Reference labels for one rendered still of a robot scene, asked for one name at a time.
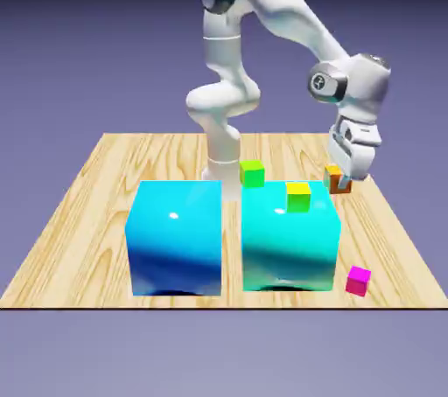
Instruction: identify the small yellow cube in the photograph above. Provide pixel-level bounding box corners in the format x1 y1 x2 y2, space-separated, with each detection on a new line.
285 181 312 213

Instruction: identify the small green cube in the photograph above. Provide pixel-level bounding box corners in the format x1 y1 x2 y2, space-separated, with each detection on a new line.
239 159 266 189

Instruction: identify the small orange cube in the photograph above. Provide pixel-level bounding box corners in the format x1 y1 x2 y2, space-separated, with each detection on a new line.
323 164 354 196

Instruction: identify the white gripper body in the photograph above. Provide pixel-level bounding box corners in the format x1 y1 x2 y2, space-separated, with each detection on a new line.
327 129 382 182

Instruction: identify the large cyan box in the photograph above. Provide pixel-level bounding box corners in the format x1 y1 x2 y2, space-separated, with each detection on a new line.
241 179 343 293

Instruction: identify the small magenta cube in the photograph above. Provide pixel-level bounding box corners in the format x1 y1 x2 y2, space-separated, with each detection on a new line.
345 265 373 297

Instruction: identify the large blue box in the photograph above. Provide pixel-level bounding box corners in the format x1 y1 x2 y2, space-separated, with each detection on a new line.
124 179 224 297

